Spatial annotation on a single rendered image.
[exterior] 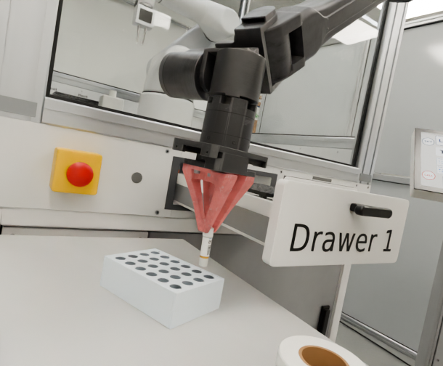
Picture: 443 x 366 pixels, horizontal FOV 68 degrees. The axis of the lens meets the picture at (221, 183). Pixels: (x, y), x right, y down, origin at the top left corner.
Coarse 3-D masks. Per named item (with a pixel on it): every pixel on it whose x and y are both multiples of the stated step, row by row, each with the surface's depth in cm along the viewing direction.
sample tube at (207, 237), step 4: (212, 228) 38; (208, 232) 38; (212, 232) 38; (204, 236) 38; (208, 236) 38; (212, 236) 38; (204, 240) 38; (208, 240) 38; (204, 244) 38; (208, 244) 38; (204, 248) 38; (208, 248) 38; (200, 252) 38; (204, 252) 38; (208, 252) 38; (200, 256) 38; (204, 256) 38; (208, 256) 39; (200, 260) 38; (204, 260) 38; (200, 264) 38; (204, 264) 38
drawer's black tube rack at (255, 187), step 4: (252, 184) 68; (256, 184) 71; (260, 184) 74; (264, 184) 77; (252, 188) 56; (256, 188) 59; (260, 188) 61; (264, 188) 63; (268, 188) 65; (272, 188) 68; (252, 192) 54; (256, 192) 53; (256, 196) 76; (260, 196) 66; (272, 200) 72
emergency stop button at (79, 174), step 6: (78, 162) 53; (72, 168) 52; (78, 168) 52; (84, 168) 53; (90, 168) 53; (66, 174) 52; (72, 174) 52; (78, 174) 52; (84, 174) 53; (90, 174) 53; (72, 180) 52; (78, 180) 52; (84, 180) 53; (90, 180) 54; (78, 186) 53
